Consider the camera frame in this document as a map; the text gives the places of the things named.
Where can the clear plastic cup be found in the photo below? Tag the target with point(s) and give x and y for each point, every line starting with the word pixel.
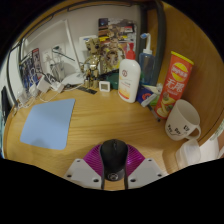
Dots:
pixel 22 96

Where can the flat black strip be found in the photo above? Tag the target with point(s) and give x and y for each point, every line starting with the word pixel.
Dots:
pixel 87 90

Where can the dark pen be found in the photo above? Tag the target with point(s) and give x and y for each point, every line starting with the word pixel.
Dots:
pixel 154 113

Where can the small white desk clock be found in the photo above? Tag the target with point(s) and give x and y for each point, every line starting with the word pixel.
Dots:
pixel 104 86

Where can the grey metal frame post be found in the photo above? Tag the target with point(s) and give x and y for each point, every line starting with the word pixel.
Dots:
pixel 159 43
pixel 9 76

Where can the stainless steel cup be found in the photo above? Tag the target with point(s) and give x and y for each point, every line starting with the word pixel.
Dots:
pixel 58 70

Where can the white mug with doodles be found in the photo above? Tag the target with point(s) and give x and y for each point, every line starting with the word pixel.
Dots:
pixel 181 120

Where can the blue model kit box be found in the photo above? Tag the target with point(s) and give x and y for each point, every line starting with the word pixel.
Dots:
pixel 30 70

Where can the blue spray bottle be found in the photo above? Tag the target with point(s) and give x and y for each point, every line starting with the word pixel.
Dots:
pixel 146 65

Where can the dark green container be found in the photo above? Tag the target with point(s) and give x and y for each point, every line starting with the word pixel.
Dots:
pixel 114 80

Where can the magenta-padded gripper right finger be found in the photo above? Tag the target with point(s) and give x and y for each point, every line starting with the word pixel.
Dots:
pixel 146 171

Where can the red potato chips can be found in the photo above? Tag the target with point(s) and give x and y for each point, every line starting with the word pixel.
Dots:
pixel 175 83

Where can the white desk lamp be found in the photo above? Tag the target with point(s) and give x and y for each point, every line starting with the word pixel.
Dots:
pixel 73 78

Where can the grey gooseneck plug light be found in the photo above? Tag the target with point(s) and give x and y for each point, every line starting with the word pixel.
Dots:
pixel 56 48

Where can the golden tree creature figurine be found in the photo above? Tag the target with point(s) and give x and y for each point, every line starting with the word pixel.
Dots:
pixel 91 63

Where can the large white power adapter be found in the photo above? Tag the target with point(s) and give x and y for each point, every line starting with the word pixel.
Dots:
pixel 43 84

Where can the small white charger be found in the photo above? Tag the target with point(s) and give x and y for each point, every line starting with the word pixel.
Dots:
pixel 33 90

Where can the white wall-mounted box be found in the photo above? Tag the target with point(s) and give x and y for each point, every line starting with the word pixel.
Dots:
pixel 87 41

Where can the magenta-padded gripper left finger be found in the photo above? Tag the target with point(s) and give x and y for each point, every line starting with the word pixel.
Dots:
pixel 81 171

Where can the blue tissue pack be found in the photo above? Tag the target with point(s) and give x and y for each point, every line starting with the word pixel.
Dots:
pixel 145 95

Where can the black computer mouse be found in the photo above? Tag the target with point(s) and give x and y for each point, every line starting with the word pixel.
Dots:
pixel 114 158

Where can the white red-capped lotion bottle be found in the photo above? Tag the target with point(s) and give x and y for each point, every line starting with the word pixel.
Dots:
pixel 129 80

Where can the white wall socket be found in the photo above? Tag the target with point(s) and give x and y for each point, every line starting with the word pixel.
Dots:
pixel 60 49
pixel 46 56

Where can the light blue mouse pad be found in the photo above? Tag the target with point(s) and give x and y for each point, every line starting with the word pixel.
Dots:
pixel 48 123

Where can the colourful poster box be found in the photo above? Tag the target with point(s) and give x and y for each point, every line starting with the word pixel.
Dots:
pixel 125 26

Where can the pale green striped cloth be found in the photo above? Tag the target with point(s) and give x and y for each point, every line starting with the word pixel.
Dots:
pixel 219 131

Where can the white power strip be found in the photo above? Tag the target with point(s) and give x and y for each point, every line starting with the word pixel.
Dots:
pixel 57 87

